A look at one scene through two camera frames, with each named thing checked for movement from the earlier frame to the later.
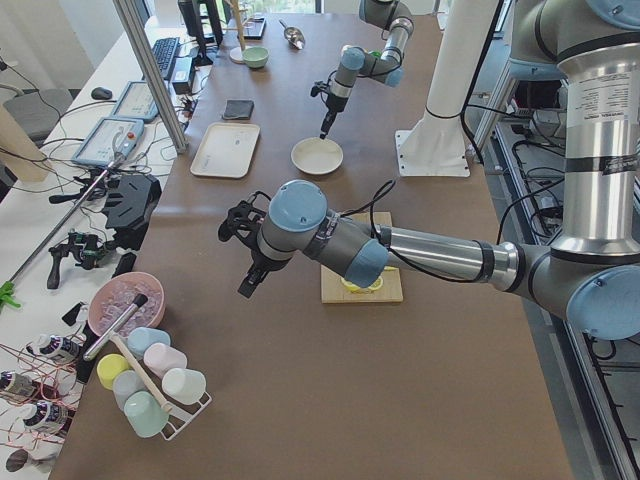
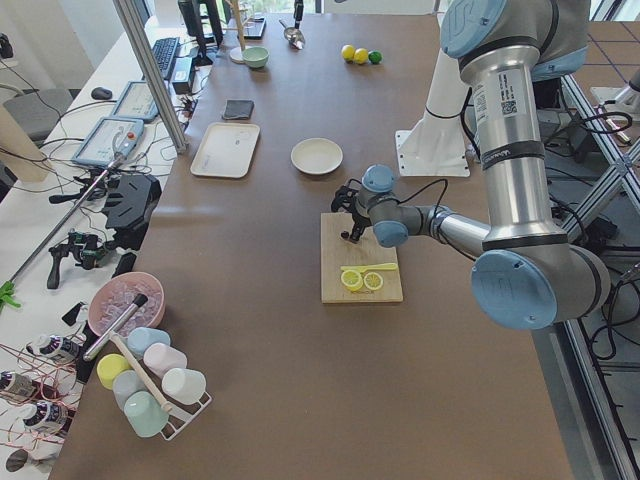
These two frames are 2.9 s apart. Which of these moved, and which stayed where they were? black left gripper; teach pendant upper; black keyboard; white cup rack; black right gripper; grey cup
Moved: black left gripper; black right gripper
Stayed: white cup rack; teach pendant upper; black keyboard; grey cup
